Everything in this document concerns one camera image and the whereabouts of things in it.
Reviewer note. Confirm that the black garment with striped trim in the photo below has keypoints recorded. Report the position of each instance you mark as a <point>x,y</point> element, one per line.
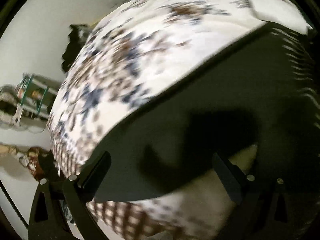
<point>259,90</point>

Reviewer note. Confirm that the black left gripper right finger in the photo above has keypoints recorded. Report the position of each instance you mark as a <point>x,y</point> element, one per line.
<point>281,201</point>

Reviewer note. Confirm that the brown patterned cloth on floor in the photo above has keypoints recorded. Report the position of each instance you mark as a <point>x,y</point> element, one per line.
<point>40,163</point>

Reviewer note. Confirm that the black item beside bed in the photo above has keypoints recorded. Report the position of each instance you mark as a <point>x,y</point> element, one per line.
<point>77,39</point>

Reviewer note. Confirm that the floral white bed sheet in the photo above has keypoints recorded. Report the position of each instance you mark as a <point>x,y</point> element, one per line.
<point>134,54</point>

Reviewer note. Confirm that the green metal shelf rack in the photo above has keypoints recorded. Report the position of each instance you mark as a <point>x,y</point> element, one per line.
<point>36,95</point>

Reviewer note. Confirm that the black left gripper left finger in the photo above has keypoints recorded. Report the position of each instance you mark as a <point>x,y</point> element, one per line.
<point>47,220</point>

